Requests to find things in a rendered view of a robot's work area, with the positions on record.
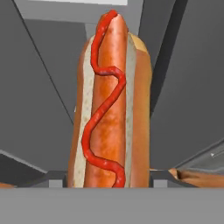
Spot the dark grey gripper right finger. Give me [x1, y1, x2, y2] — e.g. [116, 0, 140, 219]
[149, 169, 200, 189]

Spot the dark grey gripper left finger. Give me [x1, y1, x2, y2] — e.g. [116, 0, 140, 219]
[21, 170, 69, 189]

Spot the hot dog with ketchup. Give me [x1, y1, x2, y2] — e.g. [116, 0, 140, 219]
[66, 9, 153, 189]

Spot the grey fridge door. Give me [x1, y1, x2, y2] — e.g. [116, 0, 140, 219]
[0, 0, 88, 173]
[137, 0, 224, 171]

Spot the dark grey door handle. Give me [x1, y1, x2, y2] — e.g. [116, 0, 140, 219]
[150, 0, 189, 118]

